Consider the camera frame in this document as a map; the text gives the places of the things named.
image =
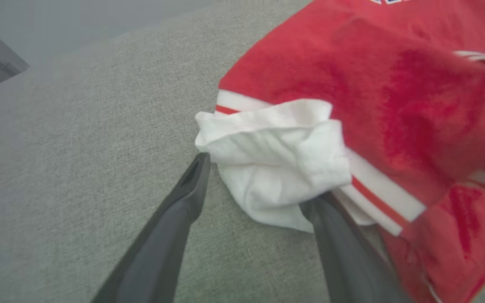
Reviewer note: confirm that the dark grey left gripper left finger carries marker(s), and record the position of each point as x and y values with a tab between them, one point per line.
154	261

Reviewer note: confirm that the red and white jersey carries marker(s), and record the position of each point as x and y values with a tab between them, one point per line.
331	63

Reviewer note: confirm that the grey fabric sofa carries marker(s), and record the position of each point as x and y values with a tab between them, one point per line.
78	168

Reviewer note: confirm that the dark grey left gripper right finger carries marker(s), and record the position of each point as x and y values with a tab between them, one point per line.
347	269

